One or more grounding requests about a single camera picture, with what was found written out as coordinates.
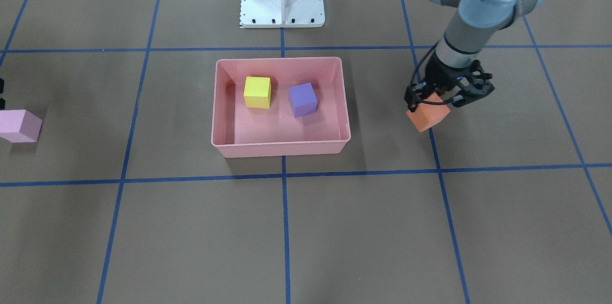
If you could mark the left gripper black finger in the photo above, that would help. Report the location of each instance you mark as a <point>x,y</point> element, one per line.
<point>415,94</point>

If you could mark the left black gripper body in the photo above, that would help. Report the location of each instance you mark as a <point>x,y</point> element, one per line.
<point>437,73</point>

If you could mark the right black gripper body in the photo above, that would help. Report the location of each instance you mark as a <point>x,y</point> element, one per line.
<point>1,93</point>

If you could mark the orange foam block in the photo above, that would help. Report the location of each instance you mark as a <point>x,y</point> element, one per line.
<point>426,116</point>

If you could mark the pink foam block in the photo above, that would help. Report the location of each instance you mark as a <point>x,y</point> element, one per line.
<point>19,126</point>

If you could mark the purple foam block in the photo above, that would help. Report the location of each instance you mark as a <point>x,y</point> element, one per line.
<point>303,100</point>

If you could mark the yellow foam block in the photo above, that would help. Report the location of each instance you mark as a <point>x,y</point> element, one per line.
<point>257,92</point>

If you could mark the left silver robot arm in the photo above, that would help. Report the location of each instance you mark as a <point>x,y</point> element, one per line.
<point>470,29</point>

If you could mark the pink plastic bin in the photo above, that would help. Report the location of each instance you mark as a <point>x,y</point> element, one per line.
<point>239,131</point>

